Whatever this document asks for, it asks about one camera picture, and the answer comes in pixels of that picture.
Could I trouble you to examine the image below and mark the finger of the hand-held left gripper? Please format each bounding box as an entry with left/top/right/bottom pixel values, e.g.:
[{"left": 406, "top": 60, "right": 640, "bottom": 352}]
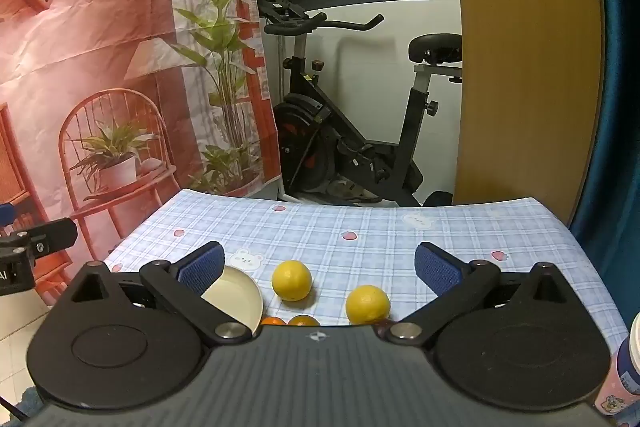
[{"left": 20, "top": 217, "right": 79, "bottom": 256}]

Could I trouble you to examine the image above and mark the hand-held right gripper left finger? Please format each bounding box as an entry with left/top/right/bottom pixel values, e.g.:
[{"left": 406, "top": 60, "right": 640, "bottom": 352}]
[{"left": 65, "top": 241, "right": 253, "bottom": 344}]

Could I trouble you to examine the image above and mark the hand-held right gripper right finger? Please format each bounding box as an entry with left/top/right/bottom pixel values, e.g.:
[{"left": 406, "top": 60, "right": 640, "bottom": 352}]
[{"left": 387, "top": 242, "right": 576, "bottom": 344}]

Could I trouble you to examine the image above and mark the cream plate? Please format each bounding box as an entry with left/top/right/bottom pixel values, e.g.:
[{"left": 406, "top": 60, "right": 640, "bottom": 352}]
[{"left": 200, "top": 266, "right": 264, "bottom": 338}]

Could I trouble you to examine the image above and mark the yellow lemon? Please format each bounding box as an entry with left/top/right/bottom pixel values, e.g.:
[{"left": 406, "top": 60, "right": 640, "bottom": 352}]
[
  {"left": 271, "top": 260, "right": 313, "bottom": 303},
  {"left": 345, "top": 285, "right": 392, "bottom": 326}
]

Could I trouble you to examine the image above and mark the blue plaid tablecloth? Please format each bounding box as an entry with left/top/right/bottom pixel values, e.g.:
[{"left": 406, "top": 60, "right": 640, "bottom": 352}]
[{"left": 102, "top": 188, "right": 631, "bottom": 403}]

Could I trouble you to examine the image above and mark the brown sandal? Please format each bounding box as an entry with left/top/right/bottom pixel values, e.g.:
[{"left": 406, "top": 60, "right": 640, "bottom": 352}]
[{"left": 327, "top": 180, "right": 383, "bottom": 204}]

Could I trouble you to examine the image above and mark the black exercise bike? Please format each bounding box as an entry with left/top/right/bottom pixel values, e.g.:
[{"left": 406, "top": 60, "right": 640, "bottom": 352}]
[{"left": 257, "top": 0, "right": 463, "bottom": 208}]

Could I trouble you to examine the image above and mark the blue fluffy cloth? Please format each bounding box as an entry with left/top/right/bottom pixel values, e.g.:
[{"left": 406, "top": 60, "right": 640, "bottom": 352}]
[{"left": 19, "top": 384, "right": 51, "bottom": 424}]

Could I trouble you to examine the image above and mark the blue curtain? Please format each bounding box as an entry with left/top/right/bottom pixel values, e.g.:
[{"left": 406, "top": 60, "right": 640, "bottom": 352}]
[{"left": 567, "top": 0, "right": 640, "bottom": 323}]

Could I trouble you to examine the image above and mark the black cable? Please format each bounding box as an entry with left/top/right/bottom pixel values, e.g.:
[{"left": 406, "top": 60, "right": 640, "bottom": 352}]
[{"left": 0, "top": 396, "right": 29, "bottom": 421}]

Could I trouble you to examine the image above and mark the printed wall tapestry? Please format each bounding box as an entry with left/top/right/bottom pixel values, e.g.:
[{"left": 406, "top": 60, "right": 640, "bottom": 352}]
[{"left": 0, "top": 0, "right": 281, "bottom": 308}]

